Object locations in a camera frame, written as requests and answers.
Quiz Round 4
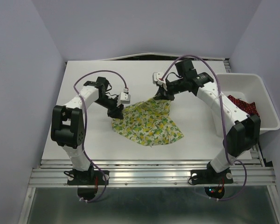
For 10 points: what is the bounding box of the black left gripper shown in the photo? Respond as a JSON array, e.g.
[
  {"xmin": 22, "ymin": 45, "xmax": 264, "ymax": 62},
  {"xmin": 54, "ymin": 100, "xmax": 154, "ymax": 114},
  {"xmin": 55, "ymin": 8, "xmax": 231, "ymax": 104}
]
[{"xmin": 95, "ymin": 95, "xmax": 124, "ymax": 120}]

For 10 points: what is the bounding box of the lemon print skirt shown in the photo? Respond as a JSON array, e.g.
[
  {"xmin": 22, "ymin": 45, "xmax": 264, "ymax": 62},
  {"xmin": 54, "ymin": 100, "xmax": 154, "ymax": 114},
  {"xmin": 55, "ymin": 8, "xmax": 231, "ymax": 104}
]
[{"xmin": 112, "ymin": 98, "xmax": 184, "ymax": 147}]

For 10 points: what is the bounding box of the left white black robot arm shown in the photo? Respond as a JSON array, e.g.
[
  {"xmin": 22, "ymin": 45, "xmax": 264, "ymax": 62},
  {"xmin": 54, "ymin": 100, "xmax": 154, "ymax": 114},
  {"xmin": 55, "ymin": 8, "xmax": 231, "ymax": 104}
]
[{"xmin": 50, "ymin": 77, "xmax": 124, "ymax": 186}]

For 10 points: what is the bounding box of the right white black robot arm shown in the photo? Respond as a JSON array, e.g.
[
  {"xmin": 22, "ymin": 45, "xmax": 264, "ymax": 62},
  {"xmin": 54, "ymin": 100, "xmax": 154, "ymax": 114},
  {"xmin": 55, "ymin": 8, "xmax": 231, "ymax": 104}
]
[{"xmin": 152, "ymin": 59, "xmax": 261, "ymax": 185}]

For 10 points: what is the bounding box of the red polka dot skirt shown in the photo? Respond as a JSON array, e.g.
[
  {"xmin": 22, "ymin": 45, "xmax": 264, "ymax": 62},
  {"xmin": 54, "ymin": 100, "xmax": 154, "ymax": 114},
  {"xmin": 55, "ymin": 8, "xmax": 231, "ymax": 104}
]
[{"xmin": 228, "ymin": 95, "xmax": 260, "ymax": 116}]

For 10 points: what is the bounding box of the white plastic bin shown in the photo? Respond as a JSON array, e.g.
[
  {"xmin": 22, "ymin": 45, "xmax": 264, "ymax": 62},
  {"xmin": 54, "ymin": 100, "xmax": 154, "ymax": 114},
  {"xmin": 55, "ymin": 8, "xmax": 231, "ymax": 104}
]
[{"xmin": 214, "ymin": 73, "xmax": 280, "ymax": 137}]

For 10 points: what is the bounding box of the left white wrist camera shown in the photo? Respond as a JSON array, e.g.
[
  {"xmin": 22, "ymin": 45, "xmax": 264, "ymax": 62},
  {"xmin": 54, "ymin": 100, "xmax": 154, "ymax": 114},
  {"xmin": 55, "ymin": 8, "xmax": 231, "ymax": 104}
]
[{"xmin": 117, "ymin": 92, "xmax": 131, "ymax": 106}]

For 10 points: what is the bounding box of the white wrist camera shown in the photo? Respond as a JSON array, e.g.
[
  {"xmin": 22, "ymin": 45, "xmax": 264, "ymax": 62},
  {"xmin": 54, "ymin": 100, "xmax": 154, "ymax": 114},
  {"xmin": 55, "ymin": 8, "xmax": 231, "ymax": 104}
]
[
  {"xmin": 152, "ymin": 72, "xmax": 166, "ymax": 86},
  {"xmin": 117, "ymin": 92, "xmax": 131, "ymax": 106}
]

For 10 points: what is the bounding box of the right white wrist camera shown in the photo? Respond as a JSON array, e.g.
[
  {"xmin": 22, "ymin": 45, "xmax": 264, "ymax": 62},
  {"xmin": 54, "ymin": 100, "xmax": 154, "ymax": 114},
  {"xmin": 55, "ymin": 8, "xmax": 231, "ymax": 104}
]
[{"xmin": 152, "ymin": 72, "xmax": 166, "ymax": 86}]

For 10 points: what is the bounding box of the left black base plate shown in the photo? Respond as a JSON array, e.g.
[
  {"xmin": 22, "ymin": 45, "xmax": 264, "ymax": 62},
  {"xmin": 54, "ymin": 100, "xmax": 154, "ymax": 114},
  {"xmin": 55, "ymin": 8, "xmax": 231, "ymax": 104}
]
[{"xmin": 63, "ymin": 169, "xmax": 110, "ymax": 186}]

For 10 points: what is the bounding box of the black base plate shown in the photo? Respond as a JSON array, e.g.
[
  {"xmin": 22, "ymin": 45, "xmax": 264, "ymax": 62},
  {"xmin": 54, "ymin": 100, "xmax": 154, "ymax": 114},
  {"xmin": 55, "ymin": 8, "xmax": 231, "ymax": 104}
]
[
  {"xmin": 188, "ymin": 169, "xmax": 233, "ymax": 185},
  {"xmin": 63, "ymin": 169, "xmax": 110, "ymax": 186}
]

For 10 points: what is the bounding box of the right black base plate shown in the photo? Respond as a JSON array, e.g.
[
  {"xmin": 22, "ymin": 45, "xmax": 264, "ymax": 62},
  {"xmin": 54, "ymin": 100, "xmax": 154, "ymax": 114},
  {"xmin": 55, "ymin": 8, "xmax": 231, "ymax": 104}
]
[{"xmin": 188, "ymin": 169, "xmax": 233, "ymax": 185}]

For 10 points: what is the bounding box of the aluminium frame rail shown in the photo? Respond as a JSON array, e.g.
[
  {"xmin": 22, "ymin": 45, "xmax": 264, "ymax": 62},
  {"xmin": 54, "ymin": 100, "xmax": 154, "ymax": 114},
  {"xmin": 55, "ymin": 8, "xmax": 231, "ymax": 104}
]
[{"xmin": 18, "ymin": 154, "xmax": 280, "ymax": 224}]

